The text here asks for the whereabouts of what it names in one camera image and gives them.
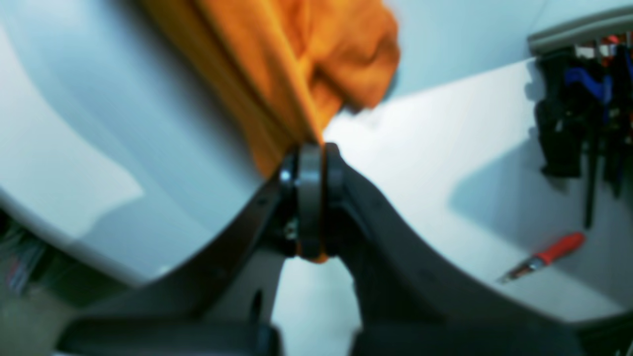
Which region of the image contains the black tool rack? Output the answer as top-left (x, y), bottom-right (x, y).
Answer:
top-left (535, 32), bottom-right (632, 229)

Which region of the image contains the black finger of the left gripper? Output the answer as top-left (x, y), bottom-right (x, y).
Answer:
top-left (59, 145), bottom-right (323, 356)
top-left (324, 143), bottom-right (584, 356)

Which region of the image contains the red handled tool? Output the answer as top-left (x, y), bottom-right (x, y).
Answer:
top-left (498, 232), bottom-right (586, 284)

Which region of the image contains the orange t-shirt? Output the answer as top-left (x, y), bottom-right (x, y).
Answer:
top-left (140, 0), bottom-right (402, 178)

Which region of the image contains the grey tool tray, left edge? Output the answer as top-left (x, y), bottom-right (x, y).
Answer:
top-left (527, 6), bottom-right (633, 55)

